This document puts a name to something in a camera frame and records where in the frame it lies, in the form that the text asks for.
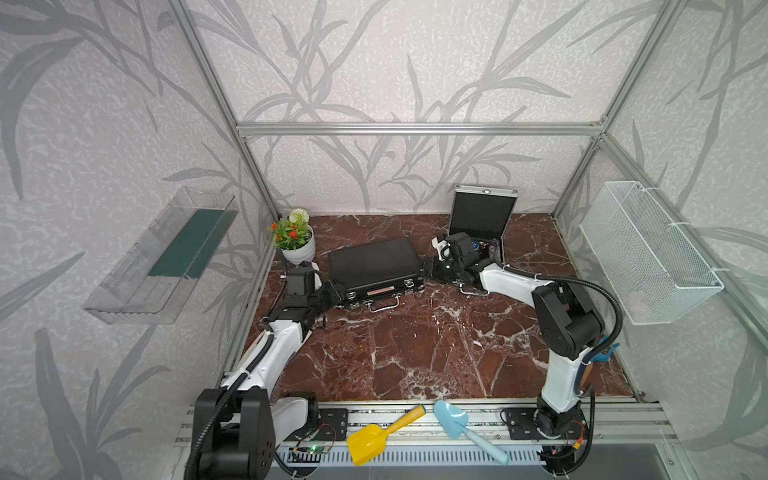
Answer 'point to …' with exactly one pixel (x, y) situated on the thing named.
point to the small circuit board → (313, 449)
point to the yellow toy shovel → (368, 442)
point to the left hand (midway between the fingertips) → (344, 287)
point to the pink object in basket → (636, 304)
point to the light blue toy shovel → (453, 422)
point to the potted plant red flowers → (295, 237)
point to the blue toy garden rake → (605, 355)
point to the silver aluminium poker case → (482, 213)
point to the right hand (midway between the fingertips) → (414, 270)
